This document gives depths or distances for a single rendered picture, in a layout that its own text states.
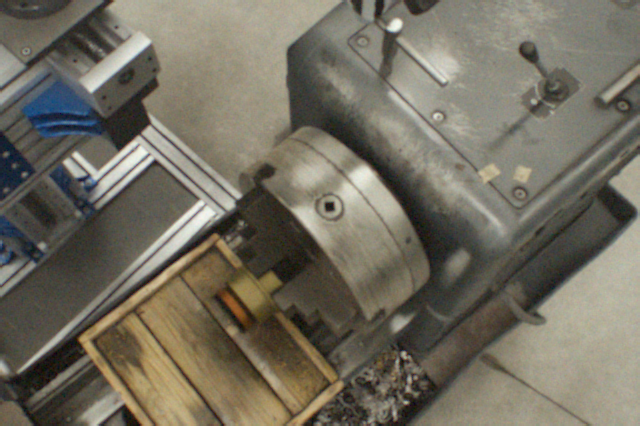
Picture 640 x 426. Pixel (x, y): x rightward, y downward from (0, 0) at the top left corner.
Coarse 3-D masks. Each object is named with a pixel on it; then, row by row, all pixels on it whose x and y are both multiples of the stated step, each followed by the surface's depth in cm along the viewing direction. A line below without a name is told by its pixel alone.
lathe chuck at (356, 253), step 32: (288, 160) 102; (320, 160) 100; (288, 192) 98; (320, 192) 97; (352, 192) 97; (288, 224) 103; (320, 224) 96; (352, 224) 97; (320, 256) 100; (352, 256) 96; (384, 256) 98; (352, 288) 97; (384, 288) 100
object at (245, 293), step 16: (240, 272) 107; (272, 272) 106; (224, 288) 107; (240, 288) 104; (256, 288) 104; (272, 288) 106; (224, 304) 104; (240, 304) 104; (256, 304) 104; (272, 304) 105; (240, 320) 104; (256, 320) 106
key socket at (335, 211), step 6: (324, 198) 97; (330, 198) 97; (336, 198) 97; (318, 204) 97; (324, 204) 97; (330, 204) 98; (336, 204) 97; (318, 210) 97; (324, 210) 97; (330, 210) 100; (336, 210) 97; (324, 216) 96; (330, 216) 96; (336, 216) 96
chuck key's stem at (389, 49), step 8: (392, 24) 91; (400, 24) 91; (384, 32) 93; (392, 32) 91; (400, 32) 92; (384, 40) 94; (392, 40) 93; (384, 48) 95; (392, 48) 94; (384, 56) 97; (392, 56) 96; (384, 64) 99; (392, 64) 99; (384, 72) 100
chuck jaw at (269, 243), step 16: (256, 176) 104; (272, 176) 102; (256, 192) 103; (240, 208) 102; (256, 208) 102; (272, 208) 103; (256, 224) 103; (272, 224) 104; (256, 240) 103; (272, 240) 105; (288, 240) 106; (240, 256) 106; (256, 256) 104; (272, 256) 106; (256, 272) 105
